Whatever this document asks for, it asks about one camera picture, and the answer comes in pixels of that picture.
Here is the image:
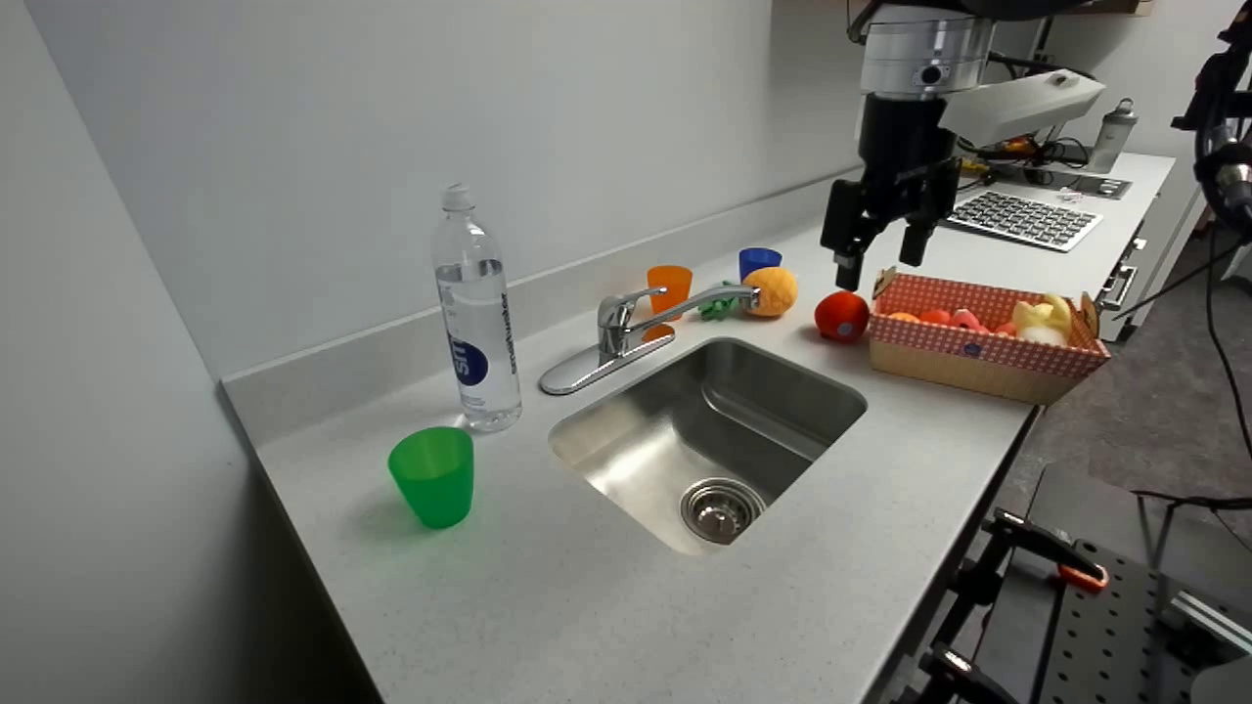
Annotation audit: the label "red toy food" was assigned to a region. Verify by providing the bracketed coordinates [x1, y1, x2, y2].
[886, 302, 1000, 336]

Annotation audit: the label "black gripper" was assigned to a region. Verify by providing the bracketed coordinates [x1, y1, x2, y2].
[817, 91, 967, 293]

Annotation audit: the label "pale yellow toy food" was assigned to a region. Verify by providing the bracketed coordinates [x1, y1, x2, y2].
[1010, 293, 1078, 350]

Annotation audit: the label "chrome sink faucet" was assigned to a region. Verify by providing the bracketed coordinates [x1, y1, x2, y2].
[531, 276, 764, 401]

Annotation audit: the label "black clamp orange tip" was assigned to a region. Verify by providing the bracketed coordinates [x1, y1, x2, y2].
[981, 504, 1116, 599]

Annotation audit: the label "red checkered paper box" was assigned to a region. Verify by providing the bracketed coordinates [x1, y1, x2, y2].
[864, 264, 1116, 412]

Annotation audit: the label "black equipment stand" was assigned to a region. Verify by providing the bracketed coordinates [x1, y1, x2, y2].
[1166, 0, 1252, 253]

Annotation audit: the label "black perforated cart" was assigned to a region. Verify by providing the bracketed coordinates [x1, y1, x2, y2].
[972, 465, 1252, 704]

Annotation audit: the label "red toy tomato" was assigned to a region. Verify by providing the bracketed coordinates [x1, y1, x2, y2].
[816, 288, 877, 346]

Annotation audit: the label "plush toy pineapple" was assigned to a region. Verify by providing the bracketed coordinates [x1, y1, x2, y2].
[697, 263, 804, 326]

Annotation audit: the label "metal sink drain strainer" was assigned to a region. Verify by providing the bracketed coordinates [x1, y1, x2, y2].
[676, 474, 767, 548]

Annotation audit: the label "orange plastic cup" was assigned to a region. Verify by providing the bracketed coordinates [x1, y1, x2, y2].
[642, 263, 697, 343]

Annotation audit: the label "clear plastic water bottle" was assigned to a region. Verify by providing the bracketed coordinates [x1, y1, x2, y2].
[432, 178, 530, 436]

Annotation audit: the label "stainless steel sink basin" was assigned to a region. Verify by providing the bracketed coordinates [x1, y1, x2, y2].
[546, 332, 873, 564]

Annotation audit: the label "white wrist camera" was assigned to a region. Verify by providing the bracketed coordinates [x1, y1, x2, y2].
[938, 67, 1110, 153]

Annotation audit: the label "green plastic cup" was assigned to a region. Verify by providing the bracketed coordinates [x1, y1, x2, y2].
[383, 422, 478, 534]

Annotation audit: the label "blue plastic cup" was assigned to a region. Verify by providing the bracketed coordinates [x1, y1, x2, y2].
[735, 243, 786, 286]

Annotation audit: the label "toy french fries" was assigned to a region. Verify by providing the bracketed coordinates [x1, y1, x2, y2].
[1062, 288, 1107, 350]

